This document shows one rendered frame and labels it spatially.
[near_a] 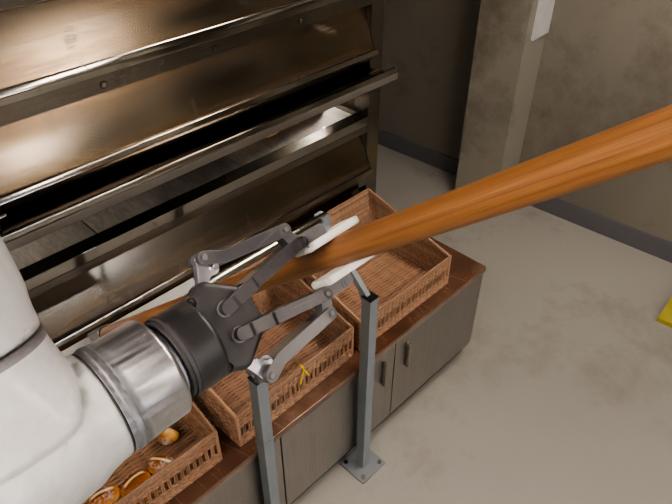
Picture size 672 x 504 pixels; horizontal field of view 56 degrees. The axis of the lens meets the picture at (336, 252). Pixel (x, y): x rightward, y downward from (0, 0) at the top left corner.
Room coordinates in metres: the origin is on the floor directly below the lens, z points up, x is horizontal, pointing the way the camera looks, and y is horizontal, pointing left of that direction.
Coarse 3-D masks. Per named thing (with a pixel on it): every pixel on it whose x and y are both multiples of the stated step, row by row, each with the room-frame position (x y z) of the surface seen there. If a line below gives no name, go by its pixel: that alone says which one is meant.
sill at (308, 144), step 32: (352, 128) 2.31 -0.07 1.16; (256, 160) 2.02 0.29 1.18; (288, 160) 2.06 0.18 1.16; (192, 192) 1.80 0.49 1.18; (224, 192) 1.85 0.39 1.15; (128, 224) 1.62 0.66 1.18; (160, 224) 1.66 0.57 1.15; (64, 256) 1.46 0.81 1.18; (96, 256) 1.50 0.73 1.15; (32, 288) 1.35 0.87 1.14
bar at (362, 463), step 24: (240, 264) 1.43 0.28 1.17; (360, 288) 1.55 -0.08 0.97; (360, 336) 1.53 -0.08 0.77; (360, 360) 1.52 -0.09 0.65; (264, 384) 1.18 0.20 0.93; (360, 384) 1.52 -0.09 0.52; (264, 408) 1.17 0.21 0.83; (360, 408) 1.52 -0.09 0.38; (264, 432) 1.16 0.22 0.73; (360, 432) 1.51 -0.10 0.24; (264, 456) 1.16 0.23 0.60; (360, 456) 1.51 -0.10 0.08; (264, 480) 1.17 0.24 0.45; (360, 480) 1.44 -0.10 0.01
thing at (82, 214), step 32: (288, 96) 2.12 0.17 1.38; (320, 96) 2.08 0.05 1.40; (352, 96) 2.09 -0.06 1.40; (224, 128) 1.86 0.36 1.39; (128, 160) 1.67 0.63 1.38; (160, 160) 1.64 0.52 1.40; (64, 192) 1.48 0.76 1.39; (96, 192) 1.46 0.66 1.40; (128, 192) 1.45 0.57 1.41; (0, 224) 1.32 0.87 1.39; (64, 224) 1.32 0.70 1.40
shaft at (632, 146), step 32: (640, 128) 0.32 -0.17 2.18; (544, 160) 0.36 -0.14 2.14; (576, 160) 0.34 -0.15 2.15; (608, 160) 0.32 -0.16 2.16; (640, 160) 0.31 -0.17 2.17; (448, 192) 0.41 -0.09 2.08; (480, 192) 0.38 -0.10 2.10; (512, 192) 0.36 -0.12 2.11; (544, 192) 0.35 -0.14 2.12; (384, 224) 0.44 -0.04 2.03; (416, 224) 0.41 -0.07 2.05; (448, 224) 0.40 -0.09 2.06; (320, 256) 0.49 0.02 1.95; (352, 256) 0.46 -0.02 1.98; (128, 320) 0.85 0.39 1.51
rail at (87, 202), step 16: (368, 80) 2.16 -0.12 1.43; (336, 96) 2.04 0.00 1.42; (288, 112) 1.89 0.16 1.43; (304, 112) 1.93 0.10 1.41; (256, 128) 1.78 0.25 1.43; (224, 144) 1.69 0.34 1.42; (176, 160) 1.58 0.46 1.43; (192, 160) 1.61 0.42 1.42; (144, 176) 1.50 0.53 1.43; (112, 192) 1.42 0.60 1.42; (64, 208) 1.34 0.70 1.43; (80, 208) 1.36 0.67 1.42; (32, 224) 1.27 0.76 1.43
